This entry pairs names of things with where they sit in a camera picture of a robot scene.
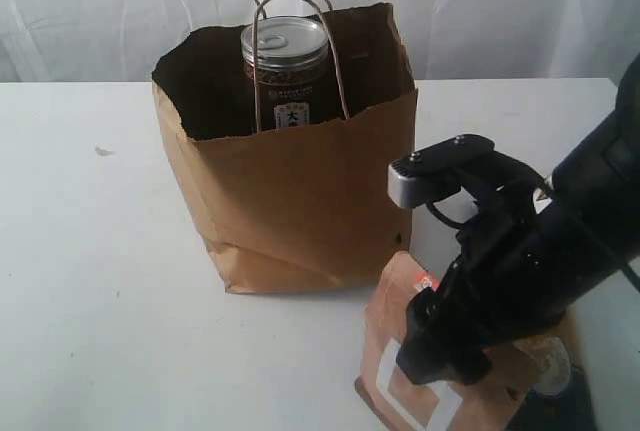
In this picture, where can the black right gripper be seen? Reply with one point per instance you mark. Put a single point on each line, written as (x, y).
(494, 289)

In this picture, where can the brown orange snack pouch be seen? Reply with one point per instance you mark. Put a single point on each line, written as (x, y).
(413, 377)

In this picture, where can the clear can with pull-tab lid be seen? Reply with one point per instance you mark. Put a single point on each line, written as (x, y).
(287, 57)

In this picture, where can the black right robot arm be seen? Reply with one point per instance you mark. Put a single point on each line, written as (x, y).
(587, 210)

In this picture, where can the brown paper shopping bag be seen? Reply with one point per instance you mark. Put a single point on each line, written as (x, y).
(295, 209)

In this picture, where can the spaghetti package dark blue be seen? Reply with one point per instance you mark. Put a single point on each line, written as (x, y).
(562, 392)

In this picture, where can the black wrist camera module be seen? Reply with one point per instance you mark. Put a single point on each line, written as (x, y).
(430, 175)

